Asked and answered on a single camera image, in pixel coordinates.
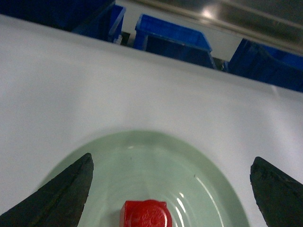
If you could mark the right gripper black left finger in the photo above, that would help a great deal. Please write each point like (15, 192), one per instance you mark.
(59, 203)

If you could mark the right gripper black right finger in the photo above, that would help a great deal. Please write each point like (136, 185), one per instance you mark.
(278, 196)

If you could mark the red one-stud toy block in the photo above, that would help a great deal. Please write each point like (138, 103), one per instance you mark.
(148, 213)

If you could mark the light green plastic plate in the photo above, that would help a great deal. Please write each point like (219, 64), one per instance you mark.
(143, 165)

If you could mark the dark blue bin lower right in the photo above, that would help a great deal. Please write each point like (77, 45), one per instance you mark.
(267, 64)

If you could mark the dark blue bin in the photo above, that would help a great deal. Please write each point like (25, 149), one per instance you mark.
(99, 19)
(267, 64)

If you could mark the stainless steel shelf rack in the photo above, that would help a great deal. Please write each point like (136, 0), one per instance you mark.
(277, 23)

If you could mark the dark blue bin lower left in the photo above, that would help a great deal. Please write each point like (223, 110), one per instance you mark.
(99, 19)

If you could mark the small blue bin lower middle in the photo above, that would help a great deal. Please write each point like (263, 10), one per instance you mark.
(174, 41)

